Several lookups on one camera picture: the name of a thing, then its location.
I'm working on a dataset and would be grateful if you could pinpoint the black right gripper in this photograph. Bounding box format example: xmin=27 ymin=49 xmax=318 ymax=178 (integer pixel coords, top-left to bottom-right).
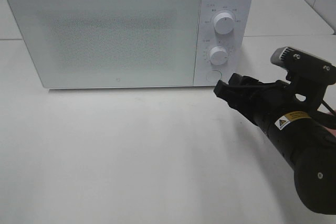
xmin=213 ymin=73 xmax=319 ymax=140

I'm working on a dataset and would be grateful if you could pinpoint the round white door button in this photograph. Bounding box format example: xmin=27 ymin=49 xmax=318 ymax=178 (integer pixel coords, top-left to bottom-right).
xmin=206 ymin=70 xmax=222 ymax=83

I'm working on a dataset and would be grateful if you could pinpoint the white microwave door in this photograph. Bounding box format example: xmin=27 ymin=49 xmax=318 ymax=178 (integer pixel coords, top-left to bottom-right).
xmin=8 ymin=0 xmax=200 ymax=89

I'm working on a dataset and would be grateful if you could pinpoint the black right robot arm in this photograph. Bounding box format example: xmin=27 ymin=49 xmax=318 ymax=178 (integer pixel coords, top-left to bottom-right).
xmin=214 ymin=73 xmax=335 ymax=215

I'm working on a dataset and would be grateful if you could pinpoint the lower white timer knob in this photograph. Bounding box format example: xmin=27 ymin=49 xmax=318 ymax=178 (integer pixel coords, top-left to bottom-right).
xmin=209 ymin=46 xmax=228 ymax=66

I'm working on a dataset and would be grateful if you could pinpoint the upper white power knob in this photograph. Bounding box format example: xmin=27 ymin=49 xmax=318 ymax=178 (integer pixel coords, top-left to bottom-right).
xmin=213 ymin=11 xmax=235 ymax=35

